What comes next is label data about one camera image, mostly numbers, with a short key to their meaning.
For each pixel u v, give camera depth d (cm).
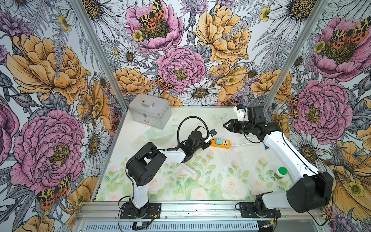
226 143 97
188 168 87
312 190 40
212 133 76
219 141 94
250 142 66
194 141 71
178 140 71
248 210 74
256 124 60
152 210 75
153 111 100
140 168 50
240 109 73
